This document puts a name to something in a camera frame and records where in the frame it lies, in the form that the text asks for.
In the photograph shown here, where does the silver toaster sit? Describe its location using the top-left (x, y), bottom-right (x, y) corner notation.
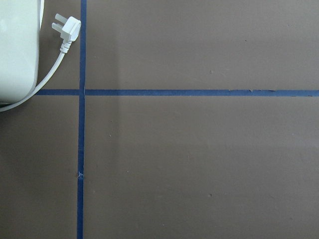
top-left (0, 0), bottom-right (44, 106)

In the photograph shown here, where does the white toaster power cord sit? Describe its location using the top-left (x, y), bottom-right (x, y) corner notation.
top-left (0, 13), bottom-right (82, 113)

